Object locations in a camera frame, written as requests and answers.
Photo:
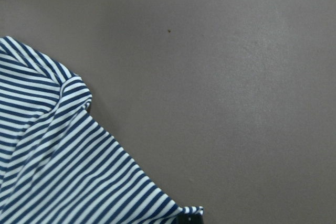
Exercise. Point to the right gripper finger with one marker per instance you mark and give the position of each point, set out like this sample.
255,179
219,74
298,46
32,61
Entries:
189,219

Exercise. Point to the blue white striped polo shirt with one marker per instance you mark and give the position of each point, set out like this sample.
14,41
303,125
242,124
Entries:
58,165

